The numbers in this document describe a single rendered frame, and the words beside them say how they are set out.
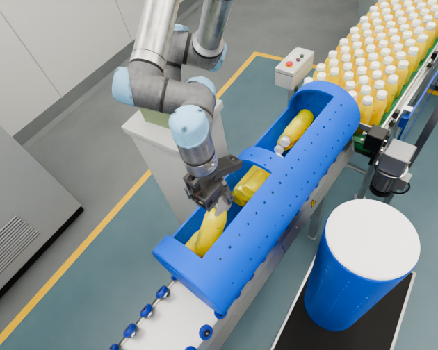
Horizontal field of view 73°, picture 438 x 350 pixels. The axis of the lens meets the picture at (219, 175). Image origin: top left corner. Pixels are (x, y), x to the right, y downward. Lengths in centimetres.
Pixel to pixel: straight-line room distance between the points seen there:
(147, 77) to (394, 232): 87
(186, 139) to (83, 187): 236
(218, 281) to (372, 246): 51
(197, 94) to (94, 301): 190
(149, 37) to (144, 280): 179
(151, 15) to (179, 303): 88
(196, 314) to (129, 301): 118
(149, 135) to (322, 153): 68
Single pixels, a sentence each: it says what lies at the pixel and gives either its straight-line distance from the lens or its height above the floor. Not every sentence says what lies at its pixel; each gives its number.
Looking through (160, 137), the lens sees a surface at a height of 115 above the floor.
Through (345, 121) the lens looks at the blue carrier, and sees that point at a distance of 119.
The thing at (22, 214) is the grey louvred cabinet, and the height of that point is 44.
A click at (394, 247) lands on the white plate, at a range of 109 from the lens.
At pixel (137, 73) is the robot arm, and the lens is 67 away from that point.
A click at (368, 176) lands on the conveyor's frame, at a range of 215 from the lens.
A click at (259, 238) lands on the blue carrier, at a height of 117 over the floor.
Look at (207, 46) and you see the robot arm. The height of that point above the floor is 143.
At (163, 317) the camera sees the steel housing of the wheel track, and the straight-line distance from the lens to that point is 114.
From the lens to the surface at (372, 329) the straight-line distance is 193.
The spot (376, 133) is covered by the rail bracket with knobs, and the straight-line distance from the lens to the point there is 141.
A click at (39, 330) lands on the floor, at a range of 251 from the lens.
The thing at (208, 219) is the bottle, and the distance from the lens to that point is 86.
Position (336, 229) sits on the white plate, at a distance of 107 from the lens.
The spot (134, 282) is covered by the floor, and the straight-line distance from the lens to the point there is 226.
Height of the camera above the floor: 199
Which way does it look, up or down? 53 degrees down
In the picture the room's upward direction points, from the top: 14 degrees counter-clockwise
